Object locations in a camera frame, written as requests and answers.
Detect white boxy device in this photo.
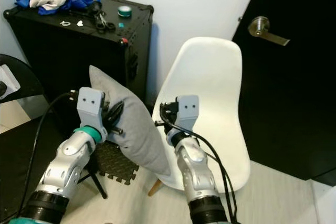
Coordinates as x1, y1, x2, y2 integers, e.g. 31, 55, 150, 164
0, 65, 22, 100

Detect black door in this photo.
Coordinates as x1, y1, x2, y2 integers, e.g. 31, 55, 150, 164
232, 0, 336, 187

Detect black flight case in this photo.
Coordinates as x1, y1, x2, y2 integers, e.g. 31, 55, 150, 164
4, 0, 154, 133

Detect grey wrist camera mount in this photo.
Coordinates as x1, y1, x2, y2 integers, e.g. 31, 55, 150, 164
77, 88, 106, 130
177, 95, 201, 130

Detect white plastic shell chair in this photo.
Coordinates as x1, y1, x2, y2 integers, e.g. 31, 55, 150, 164
148, 37, 252, 197

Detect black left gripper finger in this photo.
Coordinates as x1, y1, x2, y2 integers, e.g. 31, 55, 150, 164
108, 102, 125, 126

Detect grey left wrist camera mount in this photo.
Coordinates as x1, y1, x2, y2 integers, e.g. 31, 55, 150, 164
77, 88, 106, 130

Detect black scissors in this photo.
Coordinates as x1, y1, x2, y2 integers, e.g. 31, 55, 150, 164
88, 0, 117, 32

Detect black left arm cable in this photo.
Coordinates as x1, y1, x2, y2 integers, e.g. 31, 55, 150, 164
23, 91, 79, 215

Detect teal tape roll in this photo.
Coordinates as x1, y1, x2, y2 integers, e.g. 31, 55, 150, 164
118, 5, 133, 18

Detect dark foam puzzle mat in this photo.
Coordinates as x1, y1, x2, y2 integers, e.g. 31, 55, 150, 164
93, 140, 140, 186

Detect grey rectangular pillow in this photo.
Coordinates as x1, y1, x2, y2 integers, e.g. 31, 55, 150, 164
89, 66, 172, 176

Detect black tripod leg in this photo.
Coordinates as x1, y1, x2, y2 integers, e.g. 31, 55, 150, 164
77, 153, 109, 200

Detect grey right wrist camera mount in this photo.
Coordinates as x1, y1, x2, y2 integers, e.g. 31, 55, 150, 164
177, 95, 201, 130

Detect metal lever door handle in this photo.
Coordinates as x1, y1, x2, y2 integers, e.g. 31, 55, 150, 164
248, 16, 291, 47

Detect black round table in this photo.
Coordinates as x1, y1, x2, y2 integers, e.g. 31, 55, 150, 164
0, 54, 44, 104

